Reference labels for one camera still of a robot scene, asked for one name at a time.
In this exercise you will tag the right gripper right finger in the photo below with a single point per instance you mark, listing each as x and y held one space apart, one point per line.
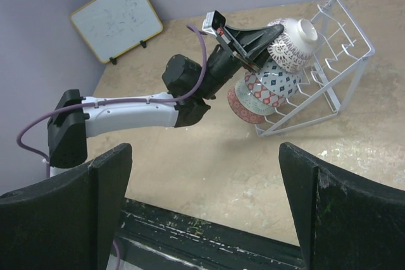
342 220

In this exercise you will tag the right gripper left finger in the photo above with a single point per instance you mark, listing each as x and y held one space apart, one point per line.
67 221

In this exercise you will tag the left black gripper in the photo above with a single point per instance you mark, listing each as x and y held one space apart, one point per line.
238 49

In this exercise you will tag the white black-spoked bowl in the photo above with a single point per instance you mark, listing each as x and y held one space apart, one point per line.
295 46

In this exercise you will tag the light blue patterned bowl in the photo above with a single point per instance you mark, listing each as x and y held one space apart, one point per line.
278 80

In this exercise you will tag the white green-spoked bowl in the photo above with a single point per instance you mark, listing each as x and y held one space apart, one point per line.
249 101

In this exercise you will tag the black floral bowl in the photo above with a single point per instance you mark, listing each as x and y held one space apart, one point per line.
242 112

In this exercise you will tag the dark blue triangle bowl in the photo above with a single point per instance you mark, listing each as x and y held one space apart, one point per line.
259 91

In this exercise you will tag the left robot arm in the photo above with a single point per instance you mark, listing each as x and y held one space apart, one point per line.
189 85

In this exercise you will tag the white dry-erase board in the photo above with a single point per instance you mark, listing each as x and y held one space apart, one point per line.
112 27

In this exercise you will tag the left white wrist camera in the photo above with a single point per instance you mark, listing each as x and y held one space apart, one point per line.
212 22

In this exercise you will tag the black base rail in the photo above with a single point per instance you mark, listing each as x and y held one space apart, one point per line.
151 237

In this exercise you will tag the white wire dish rack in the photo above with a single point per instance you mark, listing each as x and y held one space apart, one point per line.
331 77

